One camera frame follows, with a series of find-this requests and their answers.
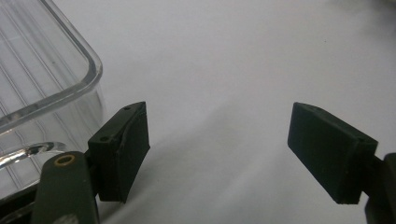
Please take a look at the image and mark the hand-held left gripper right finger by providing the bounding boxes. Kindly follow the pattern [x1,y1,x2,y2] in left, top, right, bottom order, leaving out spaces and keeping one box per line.
[287,102,379,205]

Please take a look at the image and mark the clear plastic container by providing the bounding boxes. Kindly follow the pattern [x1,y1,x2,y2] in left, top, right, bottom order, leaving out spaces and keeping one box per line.
[0,0,106,202]

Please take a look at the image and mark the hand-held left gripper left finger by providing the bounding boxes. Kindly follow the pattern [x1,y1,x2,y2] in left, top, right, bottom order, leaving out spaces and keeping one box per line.
[87,101,151,204]

